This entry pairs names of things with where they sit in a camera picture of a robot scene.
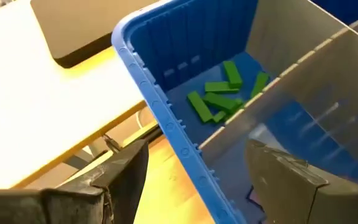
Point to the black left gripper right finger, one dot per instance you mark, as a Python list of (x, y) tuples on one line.
[(291, 193)]

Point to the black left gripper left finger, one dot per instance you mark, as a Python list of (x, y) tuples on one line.
[(104, 193)]

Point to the long grey slotted divider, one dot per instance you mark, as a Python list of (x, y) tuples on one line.
[(322, 93)]

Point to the large blue plastic bin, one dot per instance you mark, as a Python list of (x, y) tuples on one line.
[(182, 37)]

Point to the light wooden side table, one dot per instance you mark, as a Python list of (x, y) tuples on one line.
[(42, 109)]

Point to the black foam pad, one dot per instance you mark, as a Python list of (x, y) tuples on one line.
[(73, 28)]

